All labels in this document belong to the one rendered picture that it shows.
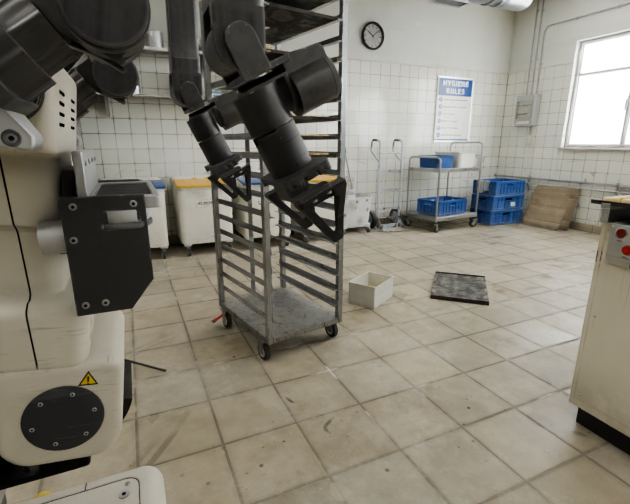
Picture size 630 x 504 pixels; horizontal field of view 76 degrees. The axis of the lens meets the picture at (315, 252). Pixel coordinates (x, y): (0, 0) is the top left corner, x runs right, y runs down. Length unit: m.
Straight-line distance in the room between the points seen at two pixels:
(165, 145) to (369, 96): 2.59
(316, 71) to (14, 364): 0.55
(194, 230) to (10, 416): 3.57
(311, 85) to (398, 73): 5.34
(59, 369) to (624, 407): 1.77
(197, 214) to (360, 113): 2.53
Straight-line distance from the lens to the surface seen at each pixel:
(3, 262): 0.69
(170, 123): 4.74
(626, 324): 1.81
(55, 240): 0.62
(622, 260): 1.74
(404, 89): 5.88
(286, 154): 0.50
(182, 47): 0.93
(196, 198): 4.13
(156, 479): 1.27
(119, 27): 0.46
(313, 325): 2.23
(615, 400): 1.92
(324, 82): 0.53
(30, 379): 0.70
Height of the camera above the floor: 1.11
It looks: 15 degrees down
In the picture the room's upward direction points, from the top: straight up
